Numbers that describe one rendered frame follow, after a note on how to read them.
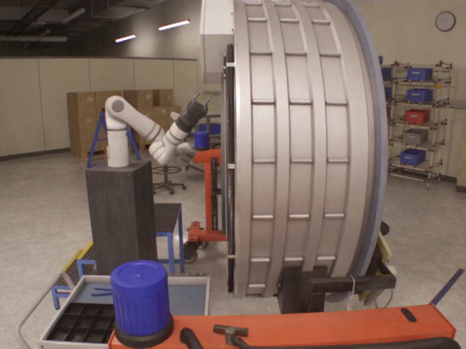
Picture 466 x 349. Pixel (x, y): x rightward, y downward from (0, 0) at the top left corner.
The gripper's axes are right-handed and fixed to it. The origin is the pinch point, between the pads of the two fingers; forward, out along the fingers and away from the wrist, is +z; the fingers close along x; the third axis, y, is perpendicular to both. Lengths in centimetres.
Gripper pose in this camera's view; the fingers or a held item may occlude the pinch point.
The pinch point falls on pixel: (208, 90)
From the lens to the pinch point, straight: 144.1
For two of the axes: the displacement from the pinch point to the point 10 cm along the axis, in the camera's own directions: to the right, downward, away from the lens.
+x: -7.5, -3.5, -5.5
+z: 6.3, -6.3, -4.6
